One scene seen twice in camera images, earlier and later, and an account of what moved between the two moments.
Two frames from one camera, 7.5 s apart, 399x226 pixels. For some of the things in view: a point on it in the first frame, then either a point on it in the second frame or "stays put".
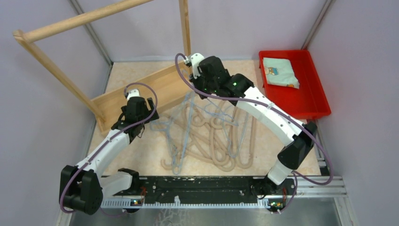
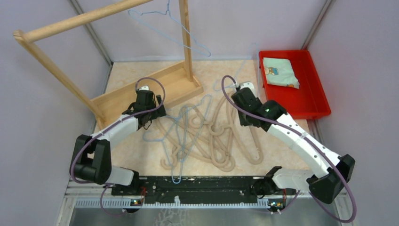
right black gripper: (195, 79) → (243, 121)
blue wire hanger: (211, 109) → (253, 44)
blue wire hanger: (225, 118) → (163, 22)
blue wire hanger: (166, 133) → (182, 133)
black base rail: (212, 188) stays put
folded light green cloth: (280, 71) stays put
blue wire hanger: (163, 125) → (163, 140)
